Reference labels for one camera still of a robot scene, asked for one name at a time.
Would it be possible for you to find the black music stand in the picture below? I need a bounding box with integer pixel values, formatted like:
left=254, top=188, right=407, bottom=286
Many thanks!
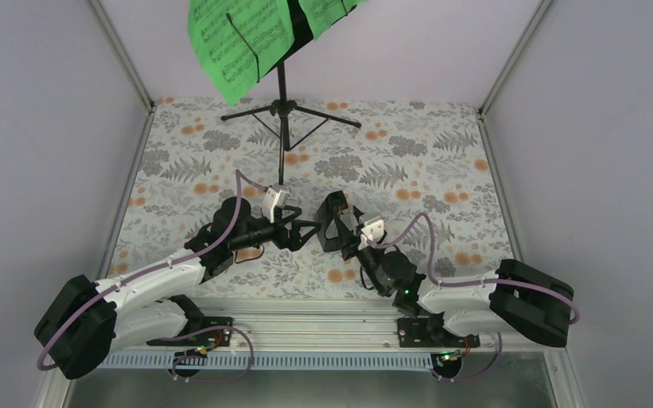
left=220, top=1, right=361, bottom=184

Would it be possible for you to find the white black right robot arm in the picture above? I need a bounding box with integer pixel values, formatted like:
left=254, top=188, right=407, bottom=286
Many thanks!
left=325, top=207, right=580, bottom=348

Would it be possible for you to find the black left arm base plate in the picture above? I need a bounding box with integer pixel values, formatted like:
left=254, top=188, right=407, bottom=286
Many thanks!
left=146, top=316, right=234, bottom=348

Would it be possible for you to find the aluminium rail frame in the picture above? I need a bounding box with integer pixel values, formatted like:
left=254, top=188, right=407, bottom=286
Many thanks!
left=59, top=297, right=565, bottom=353

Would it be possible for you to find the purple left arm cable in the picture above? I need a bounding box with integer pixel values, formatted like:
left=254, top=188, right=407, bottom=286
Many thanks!
left=36, top=168, right=271, bottom=386

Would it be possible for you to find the floral patterned mat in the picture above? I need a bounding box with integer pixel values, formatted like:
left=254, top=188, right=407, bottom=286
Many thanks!
left=108, top=97, right=513, bottom=276

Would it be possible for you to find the black metronome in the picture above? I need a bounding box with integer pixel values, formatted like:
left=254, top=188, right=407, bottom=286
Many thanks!
left=315, top=190, right=351, bottom=252

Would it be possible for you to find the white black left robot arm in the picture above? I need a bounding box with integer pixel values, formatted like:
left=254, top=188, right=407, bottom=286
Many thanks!
left=34, top=196, right=321, bottom=379

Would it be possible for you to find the grey slotted cable duct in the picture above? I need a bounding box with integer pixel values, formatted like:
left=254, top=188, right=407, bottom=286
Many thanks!
left=99, top=350, right=435, bottom=371

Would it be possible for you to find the green sheet music left page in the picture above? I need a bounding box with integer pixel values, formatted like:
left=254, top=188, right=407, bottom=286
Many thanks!
left=187, top=0, right=294, bottom=105

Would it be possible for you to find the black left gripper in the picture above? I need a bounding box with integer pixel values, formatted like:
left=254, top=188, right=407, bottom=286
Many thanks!
left=230, top=204, right=320, bottom=252

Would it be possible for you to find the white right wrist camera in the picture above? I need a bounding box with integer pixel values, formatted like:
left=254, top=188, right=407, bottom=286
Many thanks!
left=357, top=213, right=385, bottom=251

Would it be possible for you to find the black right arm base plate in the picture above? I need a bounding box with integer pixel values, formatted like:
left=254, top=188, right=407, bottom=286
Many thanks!
left=396, top=317, right=480, bottom=349

